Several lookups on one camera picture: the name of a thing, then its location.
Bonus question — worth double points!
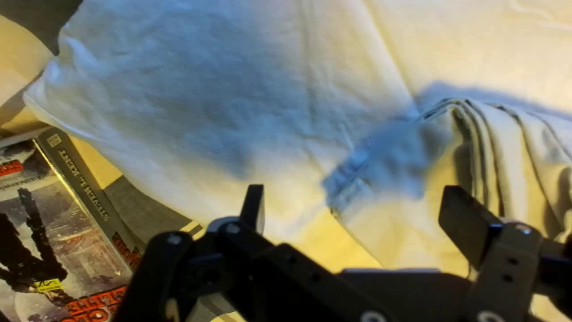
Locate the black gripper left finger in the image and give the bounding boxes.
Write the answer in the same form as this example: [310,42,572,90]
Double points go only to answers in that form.
[112,182,396,322]

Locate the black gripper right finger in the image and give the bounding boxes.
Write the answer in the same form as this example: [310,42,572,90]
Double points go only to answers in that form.
[437,183,572,322]

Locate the white cloth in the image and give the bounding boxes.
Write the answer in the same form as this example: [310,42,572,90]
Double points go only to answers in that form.
[23,0,572,322]

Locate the book with dark cover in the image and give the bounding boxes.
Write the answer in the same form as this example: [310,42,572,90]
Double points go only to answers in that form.
[0,124,205,322]

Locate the white pillow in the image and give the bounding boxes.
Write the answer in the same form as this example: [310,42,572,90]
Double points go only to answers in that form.
[0,13,57,132]

